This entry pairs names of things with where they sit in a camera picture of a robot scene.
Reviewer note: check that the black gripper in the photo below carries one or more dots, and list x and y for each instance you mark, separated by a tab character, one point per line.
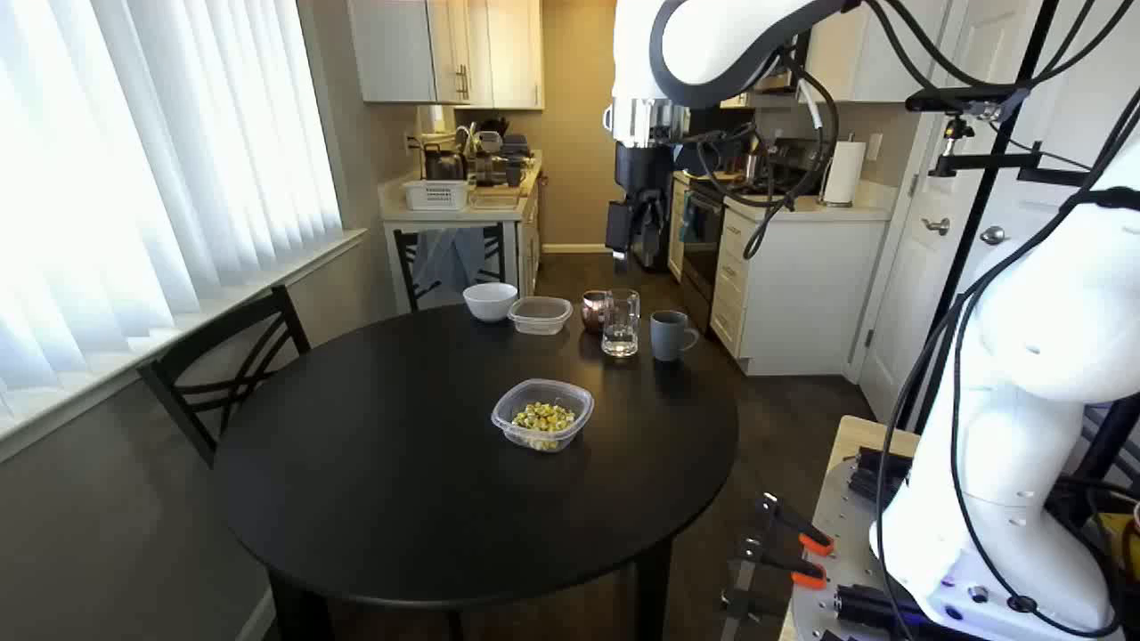
635	223

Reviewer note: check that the clear plastic bowl with food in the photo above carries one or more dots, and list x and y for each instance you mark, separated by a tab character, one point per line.
544	416

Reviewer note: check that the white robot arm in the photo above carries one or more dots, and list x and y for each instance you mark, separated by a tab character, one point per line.
1032	343

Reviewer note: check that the white ceramic bowl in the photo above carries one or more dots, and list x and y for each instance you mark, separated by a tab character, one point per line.
489	302

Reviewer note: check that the clear glass jar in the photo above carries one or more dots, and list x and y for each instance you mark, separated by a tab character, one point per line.
622	325

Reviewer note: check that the dark red cup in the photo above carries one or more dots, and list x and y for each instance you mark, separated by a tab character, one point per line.
597	306

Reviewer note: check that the grey ceramic mug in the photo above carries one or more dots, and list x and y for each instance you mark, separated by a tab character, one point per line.
671	336

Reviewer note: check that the empty clear plastic container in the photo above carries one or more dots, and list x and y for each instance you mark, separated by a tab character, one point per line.
539	316

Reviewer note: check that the white kitchen base cabinet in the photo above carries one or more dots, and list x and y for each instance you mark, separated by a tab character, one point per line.
791	287

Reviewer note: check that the white paper towel roll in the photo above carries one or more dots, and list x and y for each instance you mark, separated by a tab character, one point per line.
843	176

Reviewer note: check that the clear tub on counter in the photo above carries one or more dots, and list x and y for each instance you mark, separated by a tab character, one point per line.
437	192

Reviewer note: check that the black chair behind table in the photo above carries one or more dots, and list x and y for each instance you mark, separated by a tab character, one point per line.
451	261

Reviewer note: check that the round black table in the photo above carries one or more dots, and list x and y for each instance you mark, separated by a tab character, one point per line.
367	472

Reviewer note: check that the black tripod stand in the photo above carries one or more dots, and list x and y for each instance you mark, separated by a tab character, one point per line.
996	48

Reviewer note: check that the black chair by window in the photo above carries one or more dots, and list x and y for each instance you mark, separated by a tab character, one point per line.
216	367

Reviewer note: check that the white door with knob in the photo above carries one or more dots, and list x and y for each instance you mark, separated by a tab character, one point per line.
1065	119

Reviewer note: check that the white vertical blinds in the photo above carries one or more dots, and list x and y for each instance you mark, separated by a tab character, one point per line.
153	154

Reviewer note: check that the white upper wall cabinets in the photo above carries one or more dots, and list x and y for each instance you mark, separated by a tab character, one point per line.
474	55

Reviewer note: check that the orange handled clamp upper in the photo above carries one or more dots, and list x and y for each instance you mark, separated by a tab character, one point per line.
800	524

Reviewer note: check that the orange handled clamp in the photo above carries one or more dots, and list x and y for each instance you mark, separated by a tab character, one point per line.
803	575
800	524

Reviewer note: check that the orange handled clamp lower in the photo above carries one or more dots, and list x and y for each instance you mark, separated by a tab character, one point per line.
803	575

